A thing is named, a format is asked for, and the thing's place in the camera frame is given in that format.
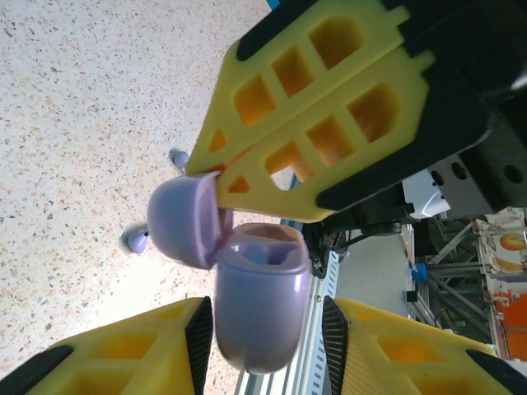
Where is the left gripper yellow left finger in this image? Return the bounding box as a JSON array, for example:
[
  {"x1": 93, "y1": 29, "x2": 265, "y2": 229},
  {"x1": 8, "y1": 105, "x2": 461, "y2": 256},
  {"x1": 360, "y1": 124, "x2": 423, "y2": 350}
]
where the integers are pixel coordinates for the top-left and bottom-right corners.
[{"x1": 0, "y1": 295, "x2": 215, "y2": 395}]

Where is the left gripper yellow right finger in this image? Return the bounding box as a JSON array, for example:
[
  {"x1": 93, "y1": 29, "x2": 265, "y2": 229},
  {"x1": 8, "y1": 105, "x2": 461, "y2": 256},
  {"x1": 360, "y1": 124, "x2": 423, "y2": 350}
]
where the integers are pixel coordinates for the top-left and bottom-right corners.
[{"x1": 322, "y1": 295, "x2": 527, "y2": 395}]

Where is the purple wireless earbud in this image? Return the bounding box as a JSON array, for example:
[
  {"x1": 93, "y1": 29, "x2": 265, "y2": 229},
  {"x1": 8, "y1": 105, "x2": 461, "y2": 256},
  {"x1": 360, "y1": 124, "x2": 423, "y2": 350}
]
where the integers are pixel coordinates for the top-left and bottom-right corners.
[
  {"x1": 168, "y1": 148, "x2": 190, "y2": 169},
  {"x1": 119, "y1": 224, "x2": 152, "y2": 255}
]

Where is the purple earbud charging case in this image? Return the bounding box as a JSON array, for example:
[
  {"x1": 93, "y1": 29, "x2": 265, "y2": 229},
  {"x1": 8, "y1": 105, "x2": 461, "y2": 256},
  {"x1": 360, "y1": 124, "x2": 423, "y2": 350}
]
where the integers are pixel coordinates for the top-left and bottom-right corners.
[{"x1": 147, "y1": 171, "x2": 313, "y2": 375}]

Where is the orange crate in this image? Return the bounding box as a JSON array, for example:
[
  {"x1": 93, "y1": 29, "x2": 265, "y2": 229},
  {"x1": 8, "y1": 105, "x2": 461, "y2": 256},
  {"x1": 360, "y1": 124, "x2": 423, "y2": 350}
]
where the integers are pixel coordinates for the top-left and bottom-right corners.
[{"x1": 492, "y1": 287, "x2": 527, "y2": 363}]

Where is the grey metal shelf rack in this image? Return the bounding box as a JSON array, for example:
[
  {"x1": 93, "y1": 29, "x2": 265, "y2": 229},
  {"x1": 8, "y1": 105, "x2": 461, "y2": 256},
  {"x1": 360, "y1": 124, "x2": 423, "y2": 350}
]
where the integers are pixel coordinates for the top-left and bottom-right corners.
[{"x1": 407, "y1": 213, "x2": 499, "y2": 346}]

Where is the carton with orange fruit print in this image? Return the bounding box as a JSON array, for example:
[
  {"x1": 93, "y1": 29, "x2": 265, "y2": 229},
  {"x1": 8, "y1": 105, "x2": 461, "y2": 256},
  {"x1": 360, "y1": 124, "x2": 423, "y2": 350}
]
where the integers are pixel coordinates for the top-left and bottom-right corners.
[{"x1": 473, "y1": 207, "x2": 527, "y2": 285}]

